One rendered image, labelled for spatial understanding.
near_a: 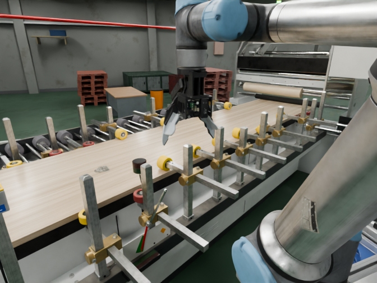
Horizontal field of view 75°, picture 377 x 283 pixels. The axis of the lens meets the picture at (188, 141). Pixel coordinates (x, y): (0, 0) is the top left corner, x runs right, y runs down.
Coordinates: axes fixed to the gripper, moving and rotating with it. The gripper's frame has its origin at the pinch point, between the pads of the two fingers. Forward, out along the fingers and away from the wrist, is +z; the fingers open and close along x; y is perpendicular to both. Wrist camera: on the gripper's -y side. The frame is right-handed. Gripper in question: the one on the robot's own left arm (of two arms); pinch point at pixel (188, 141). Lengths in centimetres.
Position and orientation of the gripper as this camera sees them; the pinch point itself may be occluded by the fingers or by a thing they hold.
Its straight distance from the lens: 69.4
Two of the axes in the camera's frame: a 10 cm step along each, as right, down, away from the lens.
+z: 0.0, 9.3, 3.5
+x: 9.3, -1.3, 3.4
